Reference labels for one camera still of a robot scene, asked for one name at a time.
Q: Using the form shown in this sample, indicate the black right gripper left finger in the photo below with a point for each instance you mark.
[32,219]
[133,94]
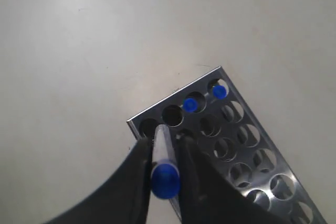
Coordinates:
[123,198]

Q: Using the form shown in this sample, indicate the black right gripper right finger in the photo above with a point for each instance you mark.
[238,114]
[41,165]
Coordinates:
[206,197]

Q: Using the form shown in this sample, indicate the blue capped test tube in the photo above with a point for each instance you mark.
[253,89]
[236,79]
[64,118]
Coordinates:
[190,105]
[165,175]
[219,91]

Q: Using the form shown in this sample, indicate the stainless steel test tube rack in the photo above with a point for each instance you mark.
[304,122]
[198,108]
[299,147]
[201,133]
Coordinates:
[228,132]

